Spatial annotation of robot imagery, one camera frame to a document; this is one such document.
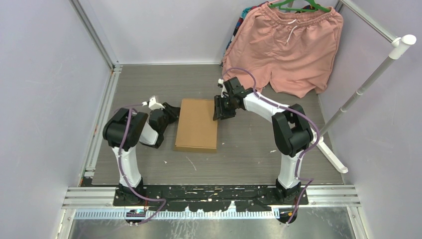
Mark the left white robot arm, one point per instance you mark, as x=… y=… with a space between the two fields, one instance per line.
x=124 y=131

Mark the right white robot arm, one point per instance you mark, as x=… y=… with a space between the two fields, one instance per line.
x=291 y=129

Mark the brown cardboard box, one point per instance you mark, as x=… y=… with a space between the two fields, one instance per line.
x=196 y=131

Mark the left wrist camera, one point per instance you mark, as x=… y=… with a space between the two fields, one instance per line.
x=153 y=104

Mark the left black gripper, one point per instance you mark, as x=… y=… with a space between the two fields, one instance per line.
x=173 y=111

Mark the white clothes rack stand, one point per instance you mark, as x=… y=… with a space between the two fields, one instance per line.
x=400 y=46

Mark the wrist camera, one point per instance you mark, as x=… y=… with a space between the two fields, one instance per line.
x=153 y=104
x=220 y=83

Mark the pink shorts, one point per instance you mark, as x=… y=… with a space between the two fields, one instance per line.
x=293 y=53

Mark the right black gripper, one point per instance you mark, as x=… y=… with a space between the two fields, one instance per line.
x=218 y=112

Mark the green clothes hanger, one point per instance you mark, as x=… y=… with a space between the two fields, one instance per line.
x=298 y=6

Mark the colourful patterned garment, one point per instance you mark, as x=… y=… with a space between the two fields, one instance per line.
x=234 y=33

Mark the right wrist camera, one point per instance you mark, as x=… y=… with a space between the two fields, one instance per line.
x=220 y=83

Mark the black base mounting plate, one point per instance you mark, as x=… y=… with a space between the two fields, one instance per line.
x=209 y=198

